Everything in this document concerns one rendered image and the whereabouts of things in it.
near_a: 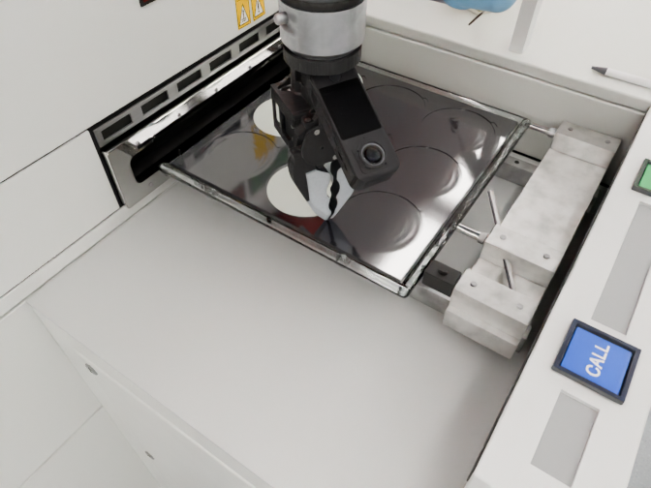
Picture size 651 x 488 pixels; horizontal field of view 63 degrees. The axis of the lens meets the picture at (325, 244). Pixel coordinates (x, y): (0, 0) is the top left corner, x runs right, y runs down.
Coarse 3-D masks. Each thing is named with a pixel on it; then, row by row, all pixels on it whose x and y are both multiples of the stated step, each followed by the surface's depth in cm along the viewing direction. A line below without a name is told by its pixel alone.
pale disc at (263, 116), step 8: (264, 104) 79; (256, 112) 77; (264, 112) 77; (272, 112) 77; (256, 120) 76; (264, 120) 76; (272, 120) 76; (264, 128) 75; (272, 128) 75; (280, 136) 74
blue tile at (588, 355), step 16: (576, 336) 45; (592, 336) 45; (576, 352) 44; (592, 352) 44; (608, 352) 44; (624, 352) 44; (576, 368) 43; (592, 368) 43; (608, 368) 43; (624, 368) 43; (608, 384) 42
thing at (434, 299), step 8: (408, 272) 64; (416, 288) 63; (424, 288) 63; (416, 296) 65; (424, 296) 64; (432, 296) 63; (440, 296) 62; (448, 296) 62; (432, 304) 64; (440, 304) 63; (448, 304) 62; (440, 312) 64; (528, 328) 59; (520, 344) 59
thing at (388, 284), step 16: (176, 176) 68; (192, 176) 68; (208, 192) 66; (240, 208) 64; (272, 224) 62; (304, 240) 61; (336, 256) 59; (368, 272) 57; (384, 288) 57; (400, 288) 56
